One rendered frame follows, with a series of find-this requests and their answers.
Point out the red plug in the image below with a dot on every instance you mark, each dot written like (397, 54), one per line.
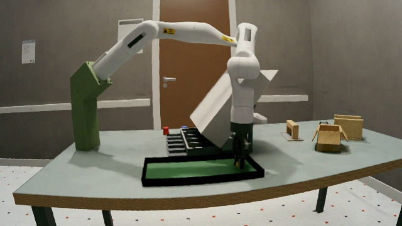
(166, 130)

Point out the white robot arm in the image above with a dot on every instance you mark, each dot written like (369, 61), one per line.
(191, 32)

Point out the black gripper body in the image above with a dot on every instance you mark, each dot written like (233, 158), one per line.
(243, 130)

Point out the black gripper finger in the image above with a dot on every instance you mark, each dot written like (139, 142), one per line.
(245, 150)
(234, 148)

